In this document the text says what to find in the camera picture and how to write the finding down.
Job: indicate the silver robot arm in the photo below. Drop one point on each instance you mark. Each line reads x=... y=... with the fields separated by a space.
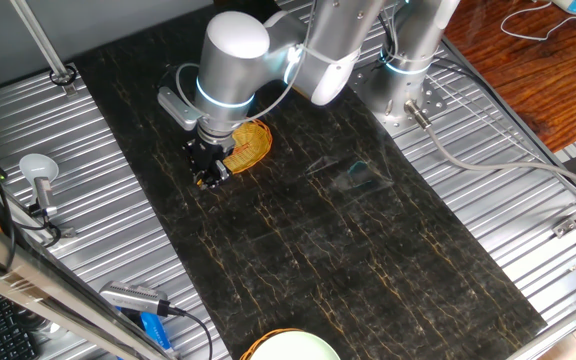
x=233 y=55

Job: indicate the white ladle shaped fixture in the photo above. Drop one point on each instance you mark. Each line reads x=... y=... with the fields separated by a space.
x=38 y=167

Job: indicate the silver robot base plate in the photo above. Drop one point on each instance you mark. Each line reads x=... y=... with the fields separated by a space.
x=435 y=102

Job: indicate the black marble pattern mat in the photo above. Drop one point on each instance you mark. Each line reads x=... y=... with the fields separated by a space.
x=343 y=260

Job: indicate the aluminium post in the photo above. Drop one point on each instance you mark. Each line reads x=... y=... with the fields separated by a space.
x=43 y=45

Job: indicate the yellow woven oval basket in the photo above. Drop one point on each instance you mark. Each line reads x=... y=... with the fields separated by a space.
x=253 y=145

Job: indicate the orange woven basket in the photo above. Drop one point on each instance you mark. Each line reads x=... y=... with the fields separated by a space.
x=246 y=352

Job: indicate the pale green plate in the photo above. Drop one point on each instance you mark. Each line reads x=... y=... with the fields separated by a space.
x=295 y=347

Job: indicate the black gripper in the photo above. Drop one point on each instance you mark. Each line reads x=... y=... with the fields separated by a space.
x=207 y=155

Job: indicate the metal frame beam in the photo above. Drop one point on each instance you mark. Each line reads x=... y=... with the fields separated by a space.
x=43 y=290

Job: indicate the silver ribbed side camera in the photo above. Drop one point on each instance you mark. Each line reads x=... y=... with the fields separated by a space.
x=133 y=297

